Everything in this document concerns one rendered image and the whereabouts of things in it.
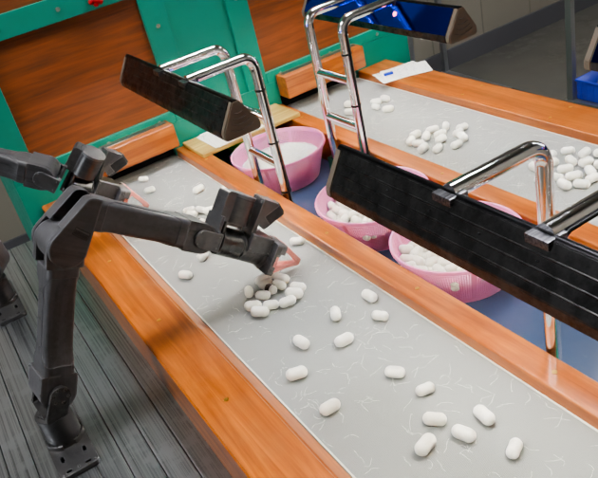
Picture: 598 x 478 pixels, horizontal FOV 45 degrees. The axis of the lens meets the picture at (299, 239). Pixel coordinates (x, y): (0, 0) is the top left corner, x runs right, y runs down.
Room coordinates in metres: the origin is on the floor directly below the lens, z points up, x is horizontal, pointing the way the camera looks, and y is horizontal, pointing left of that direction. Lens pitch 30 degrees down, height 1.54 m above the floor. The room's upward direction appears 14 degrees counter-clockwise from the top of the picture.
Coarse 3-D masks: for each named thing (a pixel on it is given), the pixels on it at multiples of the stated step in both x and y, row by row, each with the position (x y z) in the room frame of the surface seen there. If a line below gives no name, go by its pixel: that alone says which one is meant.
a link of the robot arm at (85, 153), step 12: (84, 144) 1.56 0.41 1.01; (72, 156) 1.53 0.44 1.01; (84, 156) 1.52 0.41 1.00; (96, 156) 1.53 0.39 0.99; (72, 168) 1.53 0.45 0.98; (84, 168) 1.51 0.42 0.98; (96, 168) 1.52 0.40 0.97; (36, 180) 1.51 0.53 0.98; (48, 180) 1.51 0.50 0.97; (60, 180) 1.51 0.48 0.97
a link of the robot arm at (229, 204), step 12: (228, 192) 1.23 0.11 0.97; (240, 192) 1.27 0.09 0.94; (216, 204) 1.23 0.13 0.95; (228, 204) 1.22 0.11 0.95; (240, 204) 1.22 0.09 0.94; (252, 204) 1.23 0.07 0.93; (216, 216) 1.21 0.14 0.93; (228, 216) 1.21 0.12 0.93; (240, 216) 1.21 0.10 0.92; (216, 228) 1.20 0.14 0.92; (204, 240) 1.16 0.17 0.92; (216, 240) 1.17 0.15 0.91
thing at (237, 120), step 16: (128, 64) 1.82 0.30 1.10; (144, 64) 1.73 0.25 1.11; (128, 80) 1.79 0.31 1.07; (144, 80) 1.70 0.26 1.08; (160, 80) 1.62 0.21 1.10; (176, 80) 1.55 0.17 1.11; (144, 96) 1.69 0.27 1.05; (160, 96) 1.59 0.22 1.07; (176, 96) 1.52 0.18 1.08; (192, 96) 1.46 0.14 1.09; (208, 96) 1.39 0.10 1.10; (224, 96) 1.34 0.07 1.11; (176, 112) 1.51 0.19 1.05; (192, 112) 1.43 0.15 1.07; (208, 112) 1.37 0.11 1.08; (224, 112) 1.32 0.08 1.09; (240, 112) 1.31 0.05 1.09; (208, 128) 1.36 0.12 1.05; (224, 128) 1.30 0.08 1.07; (240, 128) 1.30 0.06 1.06; (256, 128) 1.32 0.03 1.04
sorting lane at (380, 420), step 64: (192, 192) 1.78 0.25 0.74; (192, 256) 1.43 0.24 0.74; (320, 256) 1.30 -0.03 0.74; (256, 320) 1.13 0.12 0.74; (320, 320) 1.08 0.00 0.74; (320, 384) 0.91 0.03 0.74; (384, 384) 0.87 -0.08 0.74; (448, 384) 0.84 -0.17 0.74; (512, 384) 0.80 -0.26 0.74; (384, 448) 0.74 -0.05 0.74; (448, 448) 0.71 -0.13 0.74; (576, 448) 0.66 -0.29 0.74
